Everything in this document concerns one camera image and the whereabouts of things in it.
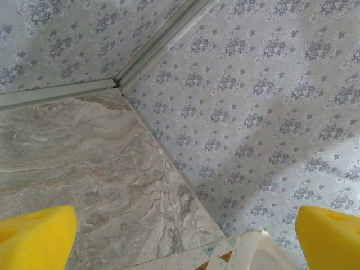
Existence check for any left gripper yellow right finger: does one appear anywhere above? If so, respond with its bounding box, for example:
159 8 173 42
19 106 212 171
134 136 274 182
297 205 360 270

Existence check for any animal print paper gift bag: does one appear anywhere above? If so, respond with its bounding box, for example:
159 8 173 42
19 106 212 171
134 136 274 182
134 229 285 270

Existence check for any right aluminium corner post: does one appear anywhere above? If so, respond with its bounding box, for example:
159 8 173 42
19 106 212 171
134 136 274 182
112 0 217 91

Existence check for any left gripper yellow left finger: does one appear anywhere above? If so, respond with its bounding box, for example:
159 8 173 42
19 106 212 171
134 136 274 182
0 205 78 270

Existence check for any aluminium rail along wall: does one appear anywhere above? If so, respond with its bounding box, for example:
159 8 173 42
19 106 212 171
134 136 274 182
0 78 119 112

